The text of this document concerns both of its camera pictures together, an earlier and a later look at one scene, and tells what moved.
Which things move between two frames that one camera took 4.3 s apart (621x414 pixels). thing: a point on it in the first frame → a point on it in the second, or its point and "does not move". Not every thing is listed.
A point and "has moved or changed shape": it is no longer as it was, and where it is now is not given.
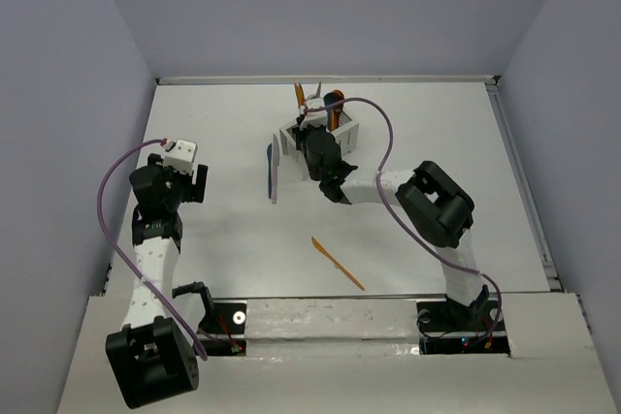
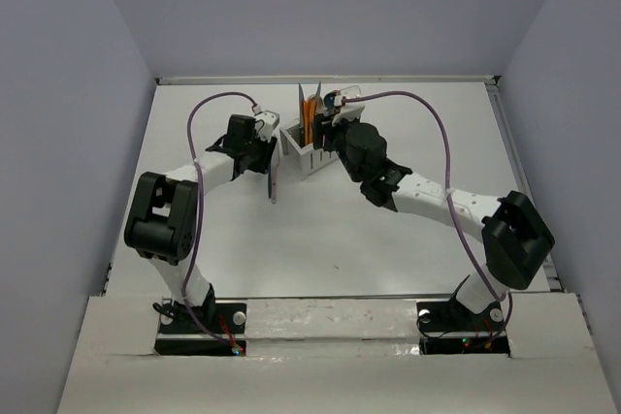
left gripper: x=193 y=192 → x=267 y=147
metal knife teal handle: x=317 y=91 does not move
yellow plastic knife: x=299 y=93 has moved or changed shape
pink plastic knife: x=275 y=169 does not move
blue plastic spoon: x=330 y=98 does not move
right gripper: x=301 y=133 → x=323 y=125
